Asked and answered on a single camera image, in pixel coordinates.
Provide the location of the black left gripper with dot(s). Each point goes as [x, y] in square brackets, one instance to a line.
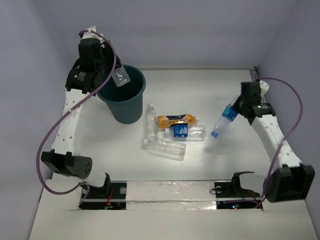
[110, 64]

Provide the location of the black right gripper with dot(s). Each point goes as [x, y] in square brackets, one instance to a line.
[237, 105]

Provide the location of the blue cap water bottle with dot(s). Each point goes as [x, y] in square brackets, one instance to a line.
[227, 117]

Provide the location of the clear bottle plain white cap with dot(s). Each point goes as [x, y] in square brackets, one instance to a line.
[120, 76]

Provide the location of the clear bottle blue-white cap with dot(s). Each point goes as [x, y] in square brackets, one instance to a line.
[165, 148]

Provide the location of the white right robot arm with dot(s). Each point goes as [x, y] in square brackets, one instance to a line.
[288, 178]

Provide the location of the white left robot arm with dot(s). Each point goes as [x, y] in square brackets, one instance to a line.
[59, 149]

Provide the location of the dark green plastic bin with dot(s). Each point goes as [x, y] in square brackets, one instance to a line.
[125, 102]

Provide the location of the blue label water bottle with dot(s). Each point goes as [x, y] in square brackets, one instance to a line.
[184, 132]

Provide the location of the upright-lying clear ribbed bottle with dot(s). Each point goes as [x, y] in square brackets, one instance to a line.
[151, 131]

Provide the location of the orange label drink bottle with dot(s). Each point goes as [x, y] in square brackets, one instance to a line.
[166, 121]

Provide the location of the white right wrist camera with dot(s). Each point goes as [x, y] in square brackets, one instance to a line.
[264, 87]

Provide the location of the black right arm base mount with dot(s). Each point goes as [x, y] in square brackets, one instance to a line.
[230, 195]

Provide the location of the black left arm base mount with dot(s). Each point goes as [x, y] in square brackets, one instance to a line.
[111, 196]

